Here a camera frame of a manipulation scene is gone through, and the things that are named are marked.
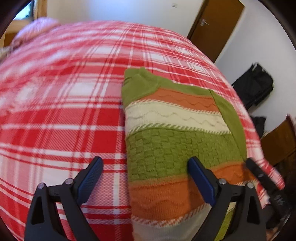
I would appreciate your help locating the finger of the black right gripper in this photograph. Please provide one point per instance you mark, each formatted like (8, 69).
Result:
(260, 175)

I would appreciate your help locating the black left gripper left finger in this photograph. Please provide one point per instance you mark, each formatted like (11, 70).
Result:
(43, 221)

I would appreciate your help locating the green orange striped knit sweater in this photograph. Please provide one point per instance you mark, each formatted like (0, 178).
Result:
(166, 124)

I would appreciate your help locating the brown wooden cabinet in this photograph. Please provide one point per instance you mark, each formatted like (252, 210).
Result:
(279, 144)

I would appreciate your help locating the black bag on floor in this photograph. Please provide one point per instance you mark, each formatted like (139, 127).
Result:
(259, 124)

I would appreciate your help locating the red white plaid bedspread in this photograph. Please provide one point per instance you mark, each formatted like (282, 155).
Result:
(61, 105)

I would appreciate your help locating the brown wooden door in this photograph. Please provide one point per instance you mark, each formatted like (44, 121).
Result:
(222, 17)

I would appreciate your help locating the pink pillow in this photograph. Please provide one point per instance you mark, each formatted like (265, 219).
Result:
(34, 29)

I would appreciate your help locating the silver door handle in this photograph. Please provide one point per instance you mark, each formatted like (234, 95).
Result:
(203, 22)

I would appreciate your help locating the white wall switch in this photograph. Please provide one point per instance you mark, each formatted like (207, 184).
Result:
(174, 4)

